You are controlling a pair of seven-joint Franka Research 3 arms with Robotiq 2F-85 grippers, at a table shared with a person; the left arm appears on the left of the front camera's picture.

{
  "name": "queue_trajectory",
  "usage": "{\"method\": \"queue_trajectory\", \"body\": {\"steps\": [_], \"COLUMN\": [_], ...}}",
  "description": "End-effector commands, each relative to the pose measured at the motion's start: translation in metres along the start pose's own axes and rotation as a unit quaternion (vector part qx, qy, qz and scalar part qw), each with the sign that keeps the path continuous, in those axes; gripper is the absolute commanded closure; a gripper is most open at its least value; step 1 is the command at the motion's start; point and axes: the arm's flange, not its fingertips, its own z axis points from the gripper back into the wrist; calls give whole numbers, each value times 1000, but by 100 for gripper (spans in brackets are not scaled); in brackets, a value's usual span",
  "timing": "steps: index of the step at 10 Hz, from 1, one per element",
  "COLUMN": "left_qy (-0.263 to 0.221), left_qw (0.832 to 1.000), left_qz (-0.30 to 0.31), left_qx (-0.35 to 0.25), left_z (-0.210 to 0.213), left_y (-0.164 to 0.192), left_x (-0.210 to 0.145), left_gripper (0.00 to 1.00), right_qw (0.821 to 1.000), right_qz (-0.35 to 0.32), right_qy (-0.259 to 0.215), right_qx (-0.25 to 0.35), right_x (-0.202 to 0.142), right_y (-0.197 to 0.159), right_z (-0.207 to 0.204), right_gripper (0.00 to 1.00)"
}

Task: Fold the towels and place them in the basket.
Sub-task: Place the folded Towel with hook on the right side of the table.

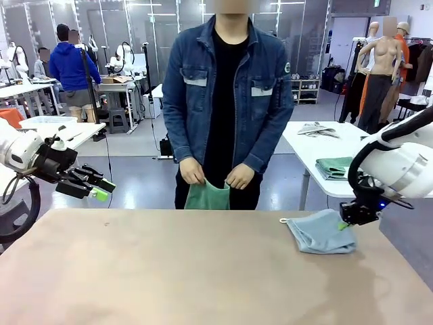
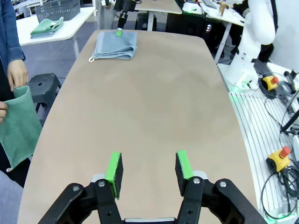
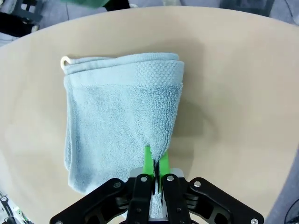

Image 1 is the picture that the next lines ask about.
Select white side table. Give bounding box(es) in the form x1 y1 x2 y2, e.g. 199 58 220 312
0 122 106 197
282 121 433 211

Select clear plastic bin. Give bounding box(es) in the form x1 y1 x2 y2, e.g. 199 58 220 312
19 115 78 129

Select black braided right arm hose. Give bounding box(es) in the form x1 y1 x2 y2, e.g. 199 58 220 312
347 113 433 196

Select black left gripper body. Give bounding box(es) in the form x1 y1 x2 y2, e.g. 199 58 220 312
32 144 79 184

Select person left hand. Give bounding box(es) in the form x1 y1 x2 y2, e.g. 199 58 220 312
225 162 256 191

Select seated person in grey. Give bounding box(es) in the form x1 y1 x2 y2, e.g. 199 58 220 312
33 47 55 81

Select white background table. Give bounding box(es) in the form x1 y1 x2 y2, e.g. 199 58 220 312
97 80 140 133
0 79 57 118

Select mannequin orange clothes hat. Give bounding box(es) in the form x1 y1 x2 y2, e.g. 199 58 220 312
378 21 414 125

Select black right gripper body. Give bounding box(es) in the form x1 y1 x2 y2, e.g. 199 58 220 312
340 176 386 226

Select light grey towel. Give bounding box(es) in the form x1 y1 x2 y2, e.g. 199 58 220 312
297 121 341 139

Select white standing desk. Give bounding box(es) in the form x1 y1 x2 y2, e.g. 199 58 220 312
147 83 164 120

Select blue-grey towel with loop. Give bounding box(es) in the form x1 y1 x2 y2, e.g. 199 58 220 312
279 209 358 255

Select grey step stool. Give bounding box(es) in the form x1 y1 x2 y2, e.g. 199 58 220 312
108 110 131 135

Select thick black left arm hose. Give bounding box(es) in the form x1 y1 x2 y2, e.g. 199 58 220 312
0 175 42 244

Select cardboard box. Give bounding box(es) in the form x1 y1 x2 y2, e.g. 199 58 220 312
101 75 131 85

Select black trolley cart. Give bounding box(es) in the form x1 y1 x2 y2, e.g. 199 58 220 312
394 96 430 123

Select bare mannequin dark trousers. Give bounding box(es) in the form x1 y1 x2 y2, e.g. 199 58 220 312
358 16 407 135

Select person in blue hoodie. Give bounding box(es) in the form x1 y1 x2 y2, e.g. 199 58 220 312
49 23 102 123

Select orange cloth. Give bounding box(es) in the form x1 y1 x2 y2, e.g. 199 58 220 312
0 108 25 129

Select person right forearm denim sleeve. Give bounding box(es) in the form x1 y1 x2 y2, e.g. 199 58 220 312
162 101 194 163

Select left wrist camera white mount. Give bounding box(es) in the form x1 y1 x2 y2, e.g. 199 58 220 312
45 125 68 152

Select person in denim jacket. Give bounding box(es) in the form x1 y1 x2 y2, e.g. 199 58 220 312
161 13 295 211

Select white mannequin black trousers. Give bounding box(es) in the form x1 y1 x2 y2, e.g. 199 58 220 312
340 22 380 123

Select green towel with white label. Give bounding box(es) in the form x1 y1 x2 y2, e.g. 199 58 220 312
184 178 231 211

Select clothes rack dark garments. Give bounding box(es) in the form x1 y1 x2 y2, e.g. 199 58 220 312
404 36 433 92

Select person right hand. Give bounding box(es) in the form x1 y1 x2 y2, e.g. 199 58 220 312
180 156 206 187

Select black tripod stand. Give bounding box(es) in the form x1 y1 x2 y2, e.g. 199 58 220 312
74 43 108 142
141 42 156 119

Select person left forearm denim sleeve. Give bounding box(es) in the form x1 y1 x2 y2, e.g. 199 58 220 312
242 108 295 174

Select black bags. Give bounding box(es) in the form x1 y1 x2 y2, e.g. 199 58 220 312
320 66 346 95

